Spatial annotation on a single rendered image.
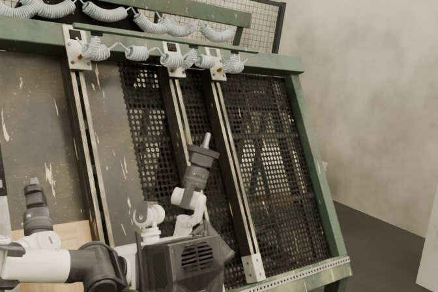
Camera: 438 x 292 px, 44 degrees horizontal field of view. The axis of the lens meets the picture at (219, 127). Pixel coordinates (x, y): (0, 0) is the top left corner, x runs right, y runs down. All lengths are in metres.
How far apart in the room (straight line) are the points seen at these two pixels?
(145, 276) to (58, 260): 0.25
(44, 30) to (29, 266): 1.06
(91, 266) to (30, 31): 1.03
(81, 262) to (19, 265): 0.16
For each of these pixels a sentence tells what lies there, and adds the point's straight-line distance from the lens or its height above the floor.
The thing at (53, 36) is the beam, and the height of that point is 1.91.
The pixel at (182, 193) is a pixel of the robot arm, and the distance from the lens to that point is 2.00.
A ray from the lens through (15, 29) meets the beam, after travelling 2.20.
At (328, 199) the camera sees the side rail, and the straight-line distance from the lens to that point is 3.22.
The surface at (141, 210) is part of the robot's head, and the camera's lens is 1.69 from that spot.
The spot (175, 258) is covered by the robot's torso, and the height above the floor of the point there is 1.38.
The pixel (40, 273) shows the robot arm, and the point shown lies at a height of 1.33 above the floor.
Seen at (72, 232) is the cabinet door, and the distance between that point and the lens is 2.12.
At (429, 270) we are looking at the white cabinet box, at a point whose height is 0.18.
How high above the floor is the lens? 1.99
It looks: 9 degrees down
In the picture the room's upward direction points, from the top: 9 degrees clockwise
